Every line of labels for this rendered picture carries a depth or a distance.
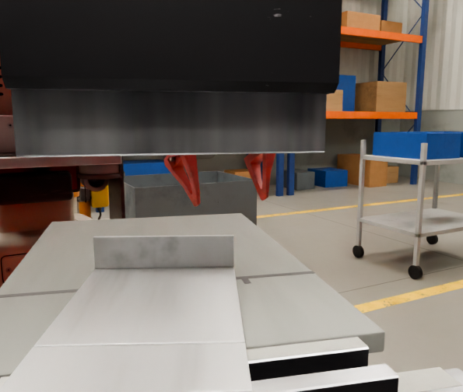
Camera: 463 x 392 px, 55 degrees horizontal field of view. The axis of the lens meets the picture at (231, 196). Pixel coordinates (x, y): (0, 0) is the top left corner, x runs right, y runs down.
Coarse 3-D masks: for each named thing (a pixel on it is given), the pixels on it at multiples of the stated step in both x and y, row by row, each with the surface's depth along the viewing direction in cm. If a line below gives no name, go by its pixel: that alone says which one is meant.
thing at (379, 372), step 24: (264, 360) 17; (288, 360) 17; (312, 360) 18; (336, 360) 18; (360, 360) 18; (264, 384) 16; (288, 384) 16; (312, 384) 16; (336, 384) 16; (360, 384) 16; (384, 384) 16
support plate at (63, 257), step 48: (48, 240) 34; (240, 240) 34; (0, 288) 25; (48, 288) 25; (240, 288) 25; (288, 288) 25; (0, 336) 19; (288, 336) 19; (336, 336) 19; (384, 336) 20
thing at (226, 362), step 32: (32, 352) 17; (64, 352) 17; (96, 352) 17; (128, 352) 17; (160, 352) 17; (192, 352) 17; (224, 352) 17; (32, 384) 15; (64, 384) 15; (96, 384) 15; (128, 384) 15; (160, 384) 15; (192, 384) 15; (224, 384) 15
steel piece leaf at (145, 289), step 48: (96, 240) 27; (144, 240) 27; (192, 240) 27; (96, 288) 24; (144, 288) 24; (192, 288) 24; (48, 336) 19; (96, 336) 19; (144, 336) 19; (192, 336) 19; (240, 336) 19
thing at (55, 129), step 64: (0, 0) 12; (64, 0) 12; (128, 0) 13; (192, 0) 13; (256, 0) 13; (320, 0) 14; (64, 64) 12; (128, 64) 13; (192, 64) 13; (256, 64) 14; (320, 64) 14; (64, 128) 14; (128, 128) 14; (192, 128) 14; (256, 128) 15; (320, 128) 15
